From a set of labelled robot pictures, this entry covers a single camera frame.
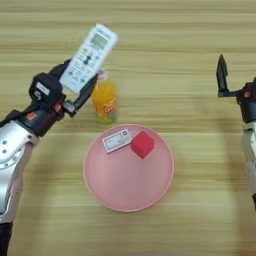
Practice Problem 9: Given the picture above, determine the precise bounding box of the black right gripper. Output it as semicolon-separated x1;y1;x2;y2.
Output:
215;54;256;124

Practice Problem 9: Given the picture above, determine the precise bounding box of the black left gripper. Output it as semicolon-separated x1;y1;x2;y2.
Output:
4;59;98;138

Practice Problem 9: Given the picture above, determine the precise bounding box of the white remote control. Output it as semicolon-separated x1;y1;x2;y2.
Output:
59;23;119;95

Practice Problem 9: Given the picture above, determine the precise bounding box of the orange juice bottle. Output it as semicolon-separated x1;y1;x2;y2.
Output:
90;69;120;125

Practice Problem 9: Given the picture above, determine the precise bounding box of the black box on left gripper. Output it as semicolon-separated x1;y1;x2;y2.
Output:
29;72;65;108

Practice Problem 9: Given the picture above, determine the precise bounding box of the white printed card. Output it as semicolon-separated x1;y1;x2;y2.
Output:
101;128;133;154

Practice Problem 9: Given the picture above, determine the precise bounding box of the red cube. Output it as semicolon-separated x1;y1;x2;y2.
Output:
130;130;156;160

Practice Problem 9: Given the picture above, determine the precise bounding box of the pink round plate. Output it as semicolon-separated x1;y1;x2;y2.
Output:
82;123;175;213

